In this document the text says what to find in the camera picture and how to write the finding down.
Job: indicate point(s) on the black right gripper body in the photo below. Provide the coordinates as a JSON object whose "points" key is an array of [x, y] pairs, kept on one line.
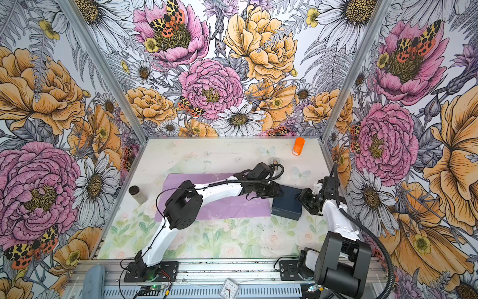
{"points": [[309, 200]]}

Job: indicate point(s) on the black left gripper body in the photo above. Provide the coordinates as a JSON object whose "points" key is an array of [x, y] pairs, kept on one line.
{"points": [[266, 190]]}

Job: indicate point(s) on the purple and pink wrapping paper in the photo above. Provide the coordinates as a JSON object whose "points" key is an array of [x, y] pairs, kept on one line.
{"points": [[226, 208]]}

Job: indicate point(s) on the dark blue gift box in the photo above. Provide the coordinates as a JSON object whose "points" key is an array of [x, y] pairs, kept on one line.
{"points": [[286, 205]]}

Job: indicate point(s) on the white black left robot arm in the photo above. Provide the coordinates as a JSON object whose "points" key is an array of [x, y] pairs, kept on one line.
{"points": [[183, 206]]}

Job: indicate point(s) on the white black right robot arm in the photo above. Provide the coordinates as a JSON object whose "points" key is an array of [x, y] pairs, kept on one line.
{"points": [[342, 263]]}

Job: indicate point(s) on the orange plastic bottle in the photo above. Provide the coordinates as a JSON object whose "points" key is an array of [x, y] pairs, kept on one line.
{"points": [[298, 146]]}

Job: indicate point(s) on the small white clock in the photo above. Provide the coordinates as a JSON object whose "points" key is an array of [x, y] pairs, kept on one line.
{"points": [[229, 289]]}

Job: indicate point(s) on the small jar with dark lid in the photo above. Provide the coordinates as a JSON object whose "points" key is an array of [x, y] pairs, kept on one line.
{"points": [[137, 194]]}

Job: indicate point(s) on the green circuit board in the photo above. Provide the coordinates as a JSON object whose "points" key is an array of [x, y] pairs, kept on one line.
{"points": [[154, 288]]}

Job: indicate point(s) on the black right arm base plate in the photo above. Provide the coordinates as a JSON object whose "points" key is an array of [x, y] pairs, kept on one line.
{"points": [[289, 271]]}

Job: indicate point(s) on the aluminium frame rail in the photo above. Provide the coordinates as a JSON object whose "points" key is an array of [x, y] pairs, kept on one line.
{"points": [[200, 279]]}

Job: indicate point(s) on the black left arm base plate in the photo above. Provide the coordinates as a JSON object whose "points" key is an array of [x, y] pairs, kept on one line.
{"points": [[162, 272]]}

